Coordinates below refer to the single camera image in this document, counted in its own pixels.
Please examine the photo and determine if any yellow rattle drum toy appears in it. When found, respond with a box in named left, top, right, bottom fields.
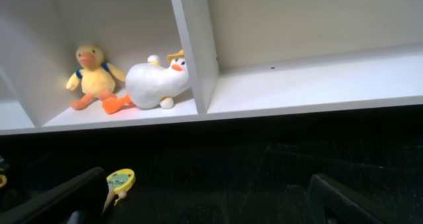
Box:
left=101, top=168, right=137, bottom=215

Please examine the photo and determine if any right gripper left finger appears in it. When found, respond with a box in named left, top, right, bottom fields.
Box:
left=0, top=166, right=110, bottom=224

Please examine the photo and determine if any white shelf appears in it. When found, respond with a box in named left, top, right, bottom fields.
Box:
left=0, top=0, right=423, bottom=137

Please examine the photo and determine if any yellow plush duck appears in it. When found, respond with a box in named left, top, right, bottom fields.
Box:
left=65, top=44, right=127, bottom=111

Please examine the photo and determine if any white plush duck with hat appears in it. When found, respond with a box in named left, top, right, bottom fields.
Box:
left=101, top=49, right=191, bottom=116

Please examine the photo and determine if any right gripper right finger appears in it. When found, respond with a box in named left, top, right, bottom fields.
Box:
left=307, top=173, right=395, bottom=224

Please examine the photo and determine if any grey and yellow toy truck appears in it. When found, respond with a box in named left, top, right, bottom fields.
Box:
left=0, top=155, right=9, bottom=190

